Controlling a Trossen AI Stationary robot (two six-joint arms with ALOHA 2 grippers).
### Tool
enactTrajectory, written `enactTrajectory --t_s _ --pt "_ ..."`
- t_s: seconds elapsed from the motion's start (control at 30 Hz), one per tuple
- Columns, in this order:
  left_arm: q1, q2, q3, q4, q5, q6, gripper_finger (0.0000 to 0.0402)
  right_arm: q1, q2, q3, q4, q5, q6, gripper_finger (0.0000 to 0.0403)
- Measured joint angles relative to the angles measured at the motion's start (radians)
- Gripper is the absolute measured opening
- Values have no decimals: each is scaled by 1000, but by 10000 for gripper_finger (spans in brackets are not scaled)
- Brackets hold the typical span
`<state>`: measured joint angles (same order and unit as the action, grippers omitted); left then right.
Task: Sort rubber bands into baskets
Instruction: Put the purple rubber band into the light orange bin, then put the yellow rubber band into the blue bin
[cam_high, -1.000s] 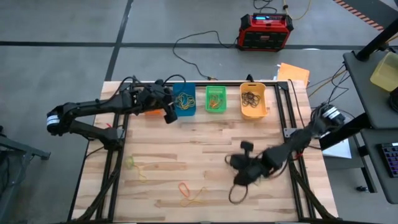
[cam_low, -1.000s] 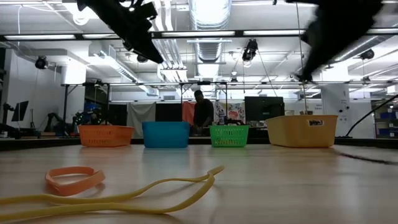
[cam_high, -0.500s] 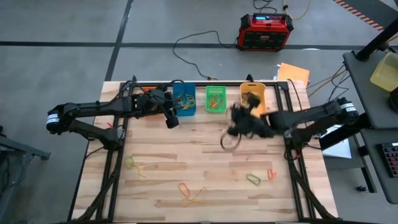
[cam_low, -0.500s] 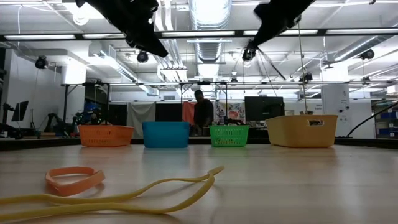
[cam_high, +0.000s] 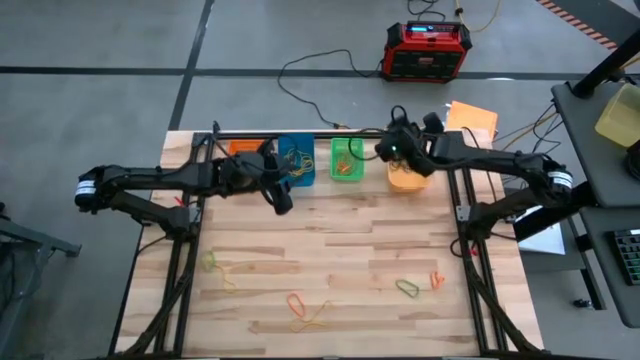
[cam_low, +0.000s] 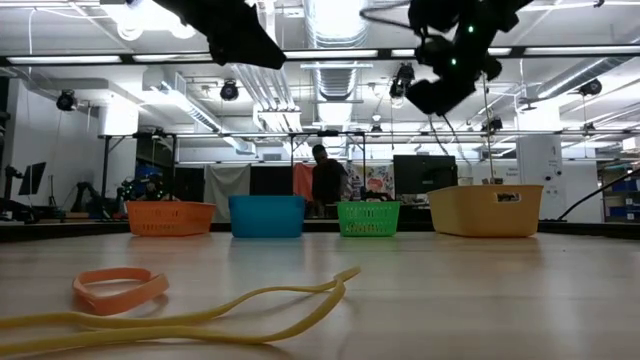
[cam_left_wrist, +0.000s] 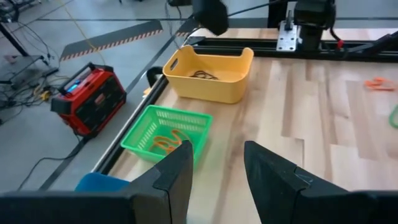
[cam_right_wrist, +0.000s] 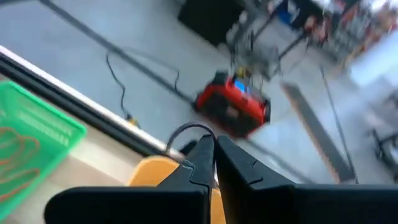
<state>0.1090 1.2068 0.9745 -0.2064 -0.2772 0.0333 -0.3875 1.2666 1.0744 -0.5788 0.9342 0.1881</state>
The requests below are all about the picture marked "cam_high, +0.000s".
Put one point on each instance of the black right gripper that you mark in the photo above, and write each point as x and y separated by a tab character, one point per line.
410	150

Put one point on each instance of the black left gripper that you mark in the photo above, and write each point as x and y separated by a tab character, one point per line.
282	200

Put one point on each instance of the long yellow rubber band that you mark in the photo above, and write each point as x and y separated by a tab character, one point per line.
305	327

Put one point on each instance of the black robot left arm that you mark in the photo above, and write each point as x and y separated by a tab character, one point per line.
150	175

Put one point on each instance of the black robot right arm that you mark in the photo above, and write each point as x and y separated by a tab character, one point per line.
500	160

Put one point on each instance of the blue plastic bin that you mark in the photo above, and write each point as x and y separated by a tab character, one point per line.
302	180

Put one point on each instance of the yellow plastic bin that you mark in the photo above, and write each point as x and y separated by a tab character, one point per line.
407	185

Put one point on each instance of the green plastic basket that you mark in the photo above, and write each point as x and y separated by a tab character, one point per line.
356	172

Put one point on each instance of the orange plastic basket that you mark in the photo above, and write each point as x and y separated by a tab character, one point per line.
245	146

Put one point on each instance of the orange folder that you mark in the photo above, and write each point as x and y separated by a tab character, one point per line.
472	120

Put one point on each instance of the red black power station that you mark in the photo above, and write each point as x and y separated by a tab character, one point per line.
425	60

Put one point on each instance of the white paper sheet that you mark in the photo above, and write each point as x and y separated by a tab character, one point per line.
547	242

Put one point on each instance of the grey side table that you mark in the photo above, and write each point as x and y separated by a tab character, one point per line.
590	150

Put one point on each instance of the black pole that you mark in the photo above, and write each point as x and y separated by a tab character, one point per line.
600	70

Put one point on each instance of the yellow translucent container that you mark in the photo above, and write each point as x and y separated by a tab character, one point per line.
620	117

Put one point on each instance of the small black floor object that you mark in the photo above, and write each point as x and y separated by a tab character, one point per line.
581	303

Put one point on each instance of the grey desk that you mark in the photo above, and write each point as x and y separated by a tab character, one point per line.
600	280

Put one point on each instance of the black keyboard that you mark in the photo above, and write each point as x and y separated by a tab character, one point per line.
629	255

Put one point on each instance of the grey metal stand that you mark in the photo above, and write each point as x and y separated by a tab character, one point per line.
30	240

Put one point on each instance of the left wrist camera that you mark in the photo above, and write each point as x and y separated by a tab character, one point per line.
250	172

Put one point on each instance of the black aluminium table frame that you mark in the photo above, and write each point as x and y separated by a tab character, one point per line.
325	135

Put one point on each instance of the silver mounting bracket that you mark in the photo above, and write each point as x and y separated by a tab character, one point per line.
462	213

